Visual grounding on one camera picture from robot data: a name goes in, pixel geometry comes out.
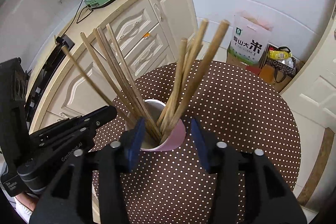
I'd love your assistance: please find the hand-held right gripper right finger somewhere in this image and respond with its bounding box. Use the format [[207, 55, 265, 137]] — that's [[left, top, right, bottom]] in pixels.
[[190, 118, 307, 224]]

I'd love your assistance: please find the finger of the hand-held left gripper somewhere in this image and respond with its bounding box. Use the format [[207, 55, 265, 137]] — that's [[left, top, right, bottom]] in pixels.
[[29, 106, 118, 140], [30, 121, 98, 155]]

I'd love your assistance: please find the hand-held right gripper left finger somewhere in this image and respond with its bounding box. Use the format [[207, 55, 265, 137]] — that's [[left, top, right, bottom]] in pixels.
[[29, 117, 146, 224]]

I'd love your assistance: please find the pink cup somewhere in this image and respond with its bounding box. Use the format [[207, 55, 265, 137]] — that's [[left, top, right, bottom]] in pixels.
[[125, 99, 187, 152]]

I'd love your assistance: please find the bunch of wooden chopsticks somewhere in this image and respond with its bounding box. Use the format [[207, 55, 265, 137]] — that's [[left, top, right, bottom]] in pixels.
[[61, 18, 231, 144]]

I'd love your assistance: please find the person's left forearm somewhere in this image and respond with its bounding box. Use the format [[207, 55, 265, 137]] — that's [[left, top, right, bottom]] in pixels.
[[13, 192, 40, 218]]

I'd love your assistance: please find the cream arched cabinet door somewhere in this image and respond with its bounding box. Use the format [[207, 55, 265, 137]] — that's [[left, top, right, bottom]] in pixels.
[[46, 54, 118, 119]]

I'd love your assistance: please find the brown polka dot tablecloth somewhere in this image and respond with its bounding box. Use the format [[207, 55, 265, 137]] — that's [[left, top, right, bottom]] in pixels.
[[92, 60, 301, 224]]

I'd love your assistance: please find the black gas stove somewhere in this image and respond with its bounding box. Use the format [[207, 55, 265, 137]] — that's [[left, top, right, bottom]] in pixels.
[[25, 35, 75, 119]]

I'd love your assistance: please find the black patterned tote bag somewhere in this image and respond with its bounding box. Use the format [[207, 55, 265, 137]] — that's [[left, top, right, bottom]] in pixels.
[[264, 46, 297, 84]]

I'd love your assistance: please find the white rice bag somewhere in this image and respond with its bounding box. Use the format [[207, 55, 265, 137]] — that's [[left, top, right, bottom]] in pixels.
[[227, 12, 273, 65]]

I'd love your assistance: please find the narrow cream cabinet door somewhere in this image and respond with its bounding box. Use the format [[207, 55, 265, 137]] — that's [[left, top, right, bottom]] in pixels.
[[146, 0, 198, 63]]

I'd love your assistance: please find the yellow drink bottle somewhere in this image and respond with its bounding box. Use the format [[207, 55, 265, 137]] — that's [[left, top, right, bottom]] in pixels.
[[268, 49, 292, 59]]

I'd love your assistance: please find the brown door threshold strip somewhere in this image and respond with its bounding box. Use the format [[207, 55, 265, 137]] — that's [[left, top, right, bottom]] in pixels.
[[296, 127, 335, 205]]

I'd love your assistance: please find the white panel door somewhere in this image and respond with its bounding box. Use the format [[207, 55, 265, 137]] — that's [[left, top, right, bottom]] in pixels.
[[280, 3, 336, 203]]

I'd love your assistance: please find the black power cable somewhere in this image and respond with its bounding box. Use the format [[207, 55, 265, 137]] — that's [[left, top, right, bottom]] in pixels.
[[63, 0, 94, 37]]

